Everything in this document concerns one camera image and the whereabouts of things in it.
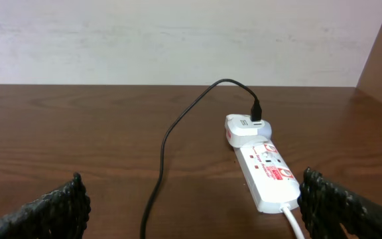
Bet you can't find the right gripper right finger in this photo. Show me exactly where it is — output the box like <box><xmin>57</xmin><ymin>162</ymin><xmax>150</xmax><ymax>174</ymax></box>
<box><xmin>297</xmin><ymin>167</ymin><xmax>382</xmax><ymax>238</ymax></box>

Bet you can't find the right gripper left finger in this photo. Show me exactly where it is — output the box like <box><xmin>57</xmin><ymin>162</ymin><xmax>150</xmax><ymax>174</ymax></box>
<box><xmin>0</xmin><ymin>173</ymin><xmax>91</xmax><ymax>239</ymax></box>

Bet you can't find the black USB charging cable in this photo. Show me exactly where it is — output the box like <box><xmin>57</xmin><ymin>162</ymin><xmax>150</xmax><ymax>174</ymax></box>
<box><xmin>139</xmin><ymin>78</ymin><xmax>263</xmax><ymax>239</ymax></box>

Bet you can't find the white USB charger adapter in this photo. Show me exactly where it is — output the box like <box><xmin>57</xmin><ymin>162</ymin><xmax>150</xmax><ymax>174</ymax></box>
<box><xmin>225</xmin><ymin>114</ymin><xmax>272</xmax><ymax>148</ymax></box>

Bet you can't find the white power strip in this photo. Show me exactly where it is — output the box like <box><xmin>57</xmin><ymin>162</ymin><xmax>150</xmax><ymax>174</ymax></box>
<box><xmin>234</xmin><ymin>141</ymin><xmax>300</xmax><ymax>214</ymax></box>

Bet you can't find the white power strip cord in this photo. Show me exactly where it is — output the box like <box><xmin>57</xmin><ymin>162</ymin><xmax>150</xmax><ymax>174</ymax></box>
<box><xmin>280</xmin><ymin>204</ymin><xmax>306</xmax><ymax>239</ymax></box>

